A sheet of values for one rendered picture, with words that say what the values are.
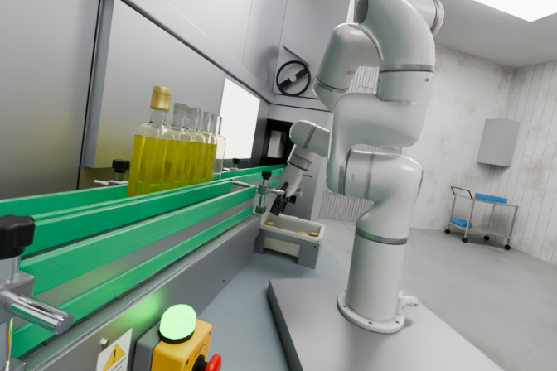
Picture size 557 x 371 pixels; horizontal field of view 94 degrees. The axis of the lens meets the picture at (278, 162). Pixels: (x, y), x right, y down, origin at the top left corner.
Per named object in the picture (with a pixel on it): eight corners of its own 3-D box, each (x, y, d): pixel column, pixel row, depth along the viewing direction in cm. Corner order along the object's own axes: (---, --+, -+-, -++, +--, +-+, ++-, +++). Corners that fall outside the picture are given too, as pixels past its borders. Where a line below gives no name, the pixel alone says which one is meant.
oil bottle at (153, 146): (142, 221, 56) (156, 122, 54) (164, 227, 54) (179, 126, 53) (120, 228, 50) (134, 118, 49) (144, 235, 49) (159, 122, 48)
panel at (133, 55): (245, 160, 140) (256, 97, 138) (250, 161, 140) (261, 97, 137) (82, 166, 53) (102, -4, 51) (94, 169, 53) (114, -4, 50)
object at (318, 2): (290, 129, 231) (308, 26, 225) (332, 136, 221) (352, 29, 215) (267, 118, 163) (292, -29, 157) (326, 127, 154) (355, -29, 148)
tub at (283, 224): (262, 232, 98) (266, 209, 97) (321, 248, 93) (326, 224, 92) (244, 248, 81) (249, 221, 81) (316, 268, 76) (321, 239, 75)
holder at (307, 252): (249, 230, 99) (252, 210, 99) (320, 249, 92) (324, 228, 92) (230, 245, 83) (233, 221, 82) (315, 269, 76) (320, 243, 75)
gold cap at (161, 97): (152, 108, 48) (155, 84, 48) (147, 108, 51) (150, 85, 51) (171, 112, 51) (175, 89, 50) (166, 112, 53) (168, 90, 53)
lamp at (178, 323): (173, 315, 37) (176, 296, 37) (201, 326, 36) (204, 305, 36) (150, 337, 33) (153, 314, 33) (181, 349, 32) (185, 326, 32)
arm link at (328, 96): (312, 79, 60) (288, 147, 74) (364, 101, 59) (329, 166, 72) (321, 69, 67) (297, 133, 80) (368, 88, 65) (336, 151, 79)
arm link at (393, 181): (414, 251, 44) (429, 156, 43) (336, 232, 49) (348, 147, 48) (410, 234, 53) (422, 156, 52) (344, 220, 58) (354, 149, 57)
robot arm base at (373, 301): (390, 291, 60) (401, 226, 59) (433, 332, 47) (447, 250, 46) (327, 291, 57) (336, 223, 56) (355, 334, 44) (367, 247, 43)
